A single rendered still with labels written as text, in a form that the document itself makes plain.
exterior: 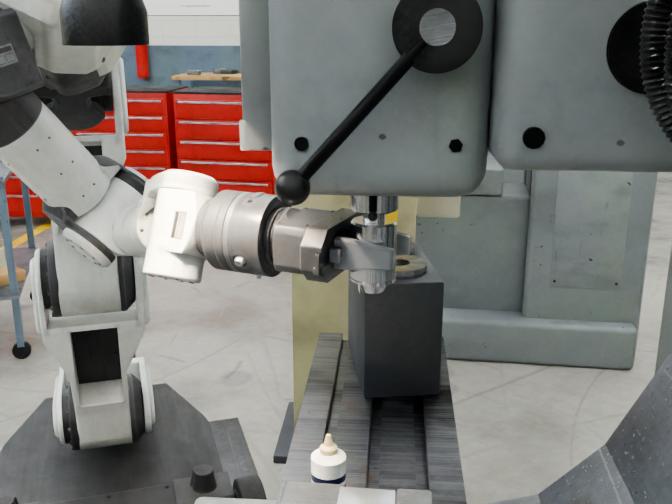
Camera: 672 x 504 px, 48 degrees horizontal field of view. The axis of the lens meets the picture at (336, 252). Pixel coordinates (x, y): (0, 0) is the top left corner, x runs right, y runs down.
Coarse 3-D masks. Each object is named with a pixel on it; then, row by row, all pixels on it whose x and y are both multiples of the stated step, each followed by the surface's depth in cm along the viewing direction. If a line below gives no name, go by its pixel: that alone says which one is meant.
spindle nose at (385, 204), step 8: (352, 200) 75; (360, 200) 74; (368, 200) 74; (384, 200) 74; (392, 200) 74; (352, 208) 75; (360, 208) 74; (368, 208) 74; (384, 208) 74; (392, 208) 74
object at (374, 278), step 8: (352, 232) 76; (368, 240) 75; (376, 240) 75; (384, 240) 75; (392, 240) 76; (352, 272) 77; (360, 272) 76; (368, 272) 76; (376, 272) 76; (384, 272) 76; (392, 272) 77; (352, 280) 77; (360, 280) 76; (368, 280) 76; (376, 280) 76; (384, 280) 76; (392, 280) 77
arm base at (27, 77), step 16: (0, 16) 88; (16, 16) 90; (0, 32) 88; (16, 32) 90; (0, 48) 88; (16, 48) 90; (0, 64) 88; (16, 64) 90; (32, 64) 92; (0, 80) 88; (16, 80) 90; (32, 80) 92; (0, 96) 87; (16, 96) 90
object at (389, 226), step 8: (360, 216) 78; (352, 224) 76; (360, 224) 75; (368, 224) 75; (376, 224) 75; (384, 224) 75; (392, 224) 75; (360, 232) 75; (368, 232) 75; (376, 232) 74; (384, 232) 75; (392, 232) 75
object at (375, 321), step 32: (416, 256) 121; (352, 288) 128; (416, 288) 113; (352, 320) 130; (384, 320) 114; (416, 320) 114; (352, 352) 131; (384, 352) 115; (416, 352) 116; (384, 384) 117; (416, 384) 117
